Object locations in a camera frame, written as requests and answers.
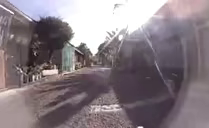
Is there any grey asphalt road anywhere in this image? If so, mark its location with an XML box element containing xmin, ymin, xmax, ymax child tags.
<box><xmin>0</xmin><ymin>65</ymin><xmax>180</xmax><ymax>128</ymax></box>

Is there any dark broad tree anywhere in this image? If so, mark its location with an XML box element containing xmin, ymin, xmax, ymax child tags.
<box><xmin>28</xmin><ymin>15</ymin><xmax>75</xmax><ymax>67</ymax></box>

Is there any green building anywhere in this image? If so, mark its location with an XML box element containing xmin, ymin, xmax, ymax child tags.
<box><xmin>60</xmin><ymin>41</ymin><xmax>86</xmax><ymax>73</ymax></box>

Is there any white low planter wall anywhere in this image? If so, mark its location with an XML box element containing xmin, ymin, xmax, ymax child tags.
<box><xmin>41</xmin><ymin>68</ymin><xmax>60</xmax><ymax>77</ymax></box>

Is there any brown building with gate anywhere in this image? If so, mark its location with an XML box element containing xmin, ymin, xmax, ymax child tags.
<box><xmin>0</xmin><ymin>0</ymin><xmax>38</xmax><ymax>92</ymax></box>

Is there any low fence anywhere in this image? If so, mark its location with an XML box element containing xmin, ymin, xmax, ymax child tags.
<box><xmin>13</xmin><ymin>64</ymin><xmax>43</xmax><ymax>88</ymax></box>

